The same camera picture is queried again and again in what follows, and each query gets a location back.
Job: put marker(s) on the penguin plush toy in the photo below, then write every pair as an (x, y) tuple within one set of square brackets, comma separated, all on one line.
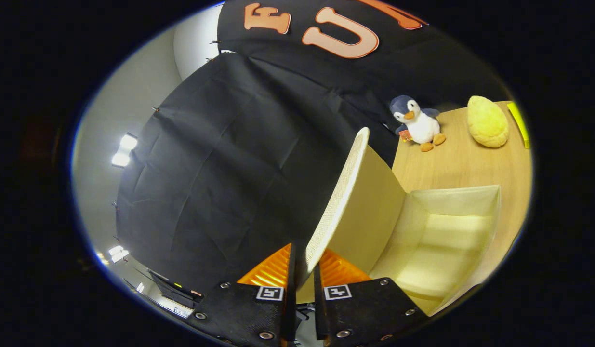
[(419, 126)]

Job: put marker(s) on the yellow book with red circle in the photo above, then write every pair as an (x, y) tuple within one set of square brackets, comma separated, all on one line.
[(519, 123)]

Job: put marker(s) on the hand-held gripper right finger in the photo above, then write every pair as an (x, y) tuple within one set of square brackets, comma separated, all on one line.
[(319, 308)]

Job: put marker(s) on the yellow round plush cushion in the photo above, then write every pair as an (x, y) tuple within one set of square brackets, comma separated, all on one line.
[(487, 121)]

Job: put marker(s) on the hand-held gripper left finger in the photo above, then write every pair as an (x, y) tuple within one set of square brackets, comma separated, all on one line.
[(291, 308)]

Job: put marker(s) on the cream fabric storage box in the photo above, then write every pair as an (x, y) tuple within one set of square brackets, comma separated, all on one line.
[(442, 241)]

